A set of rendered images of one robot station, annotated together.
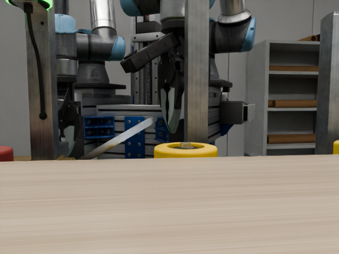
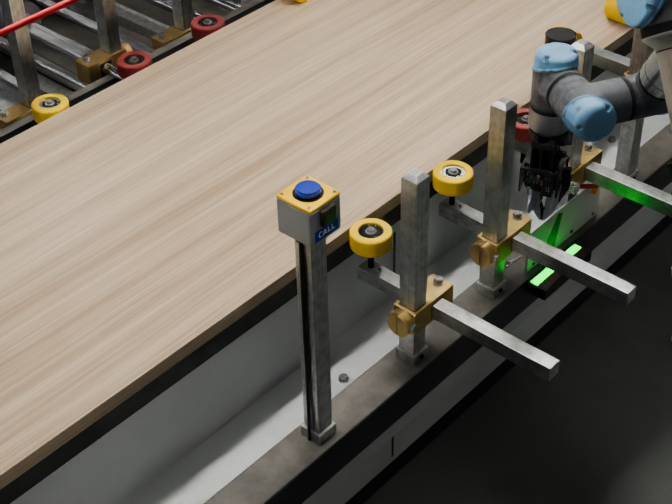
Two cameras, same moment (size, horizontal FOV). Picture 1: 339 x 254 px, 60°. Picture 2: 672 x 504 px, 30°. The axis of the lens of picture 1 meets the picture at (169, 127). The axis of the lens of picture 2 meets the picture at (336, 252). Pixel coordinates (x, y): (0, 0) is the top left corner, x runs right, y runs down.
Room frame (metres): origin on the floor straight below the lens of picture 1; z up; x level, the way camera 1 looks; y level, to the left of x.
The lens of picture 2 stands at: (1.75, -1.52, 2.32)
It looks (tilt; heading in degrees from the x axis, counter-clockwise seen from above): 38 degrees down; 139
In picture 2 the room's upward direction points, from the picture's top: 2 degrees counter-clockwise
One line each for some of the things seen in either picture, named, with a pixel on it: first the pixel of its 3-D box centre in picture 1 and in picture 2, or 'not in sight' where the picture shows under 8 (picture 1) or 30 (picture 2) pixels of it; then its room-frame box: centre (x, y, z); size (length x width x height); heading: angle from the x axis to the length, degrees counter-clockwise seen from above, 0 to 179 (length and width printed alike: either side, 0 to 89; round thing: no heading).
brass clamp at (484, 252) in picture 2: not in sight; (500, 239); (0.50, -0.02, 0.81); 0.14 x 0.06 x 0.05; 96
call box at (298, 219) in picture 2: not in sight; (309, 213); (0.56, -0.55, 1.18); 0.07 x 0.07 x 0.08; 6
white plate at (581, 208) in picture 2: not in sight; (565, 223); (0.51, 0.18, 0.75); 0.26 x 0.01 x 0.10; 96
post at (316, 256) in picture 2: not in sight; (313, 338); (0.56, -0.55, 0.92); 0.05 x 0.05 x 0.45; 6
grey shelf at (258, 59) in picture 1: (292, 118); not in sight; (3.17, -1.33, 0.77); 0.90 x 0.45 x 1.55; 100
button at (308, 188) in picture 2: not in sight; (308, 191); (0.56, -0.55, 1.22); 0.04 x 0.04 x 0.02
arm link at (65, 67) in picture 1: (61, 69); not in sight; (0.77, 0.28, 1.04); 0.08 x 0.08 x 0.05
